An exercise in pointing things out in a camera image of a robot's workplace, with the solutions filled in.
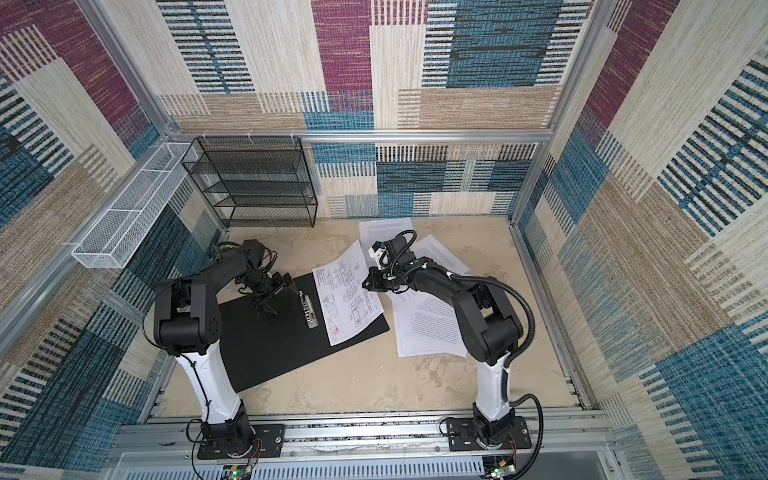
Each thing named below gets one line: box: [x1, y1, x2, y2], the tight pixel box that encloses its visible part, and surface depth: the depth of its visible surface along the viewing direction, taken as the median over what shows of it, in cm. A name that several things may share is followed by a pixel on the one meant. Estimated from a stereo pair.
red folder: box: [219, 272, 390, 393], surface depth 94 cm
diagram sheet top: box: [312, 240, 384, 346], surface depth 98 cm
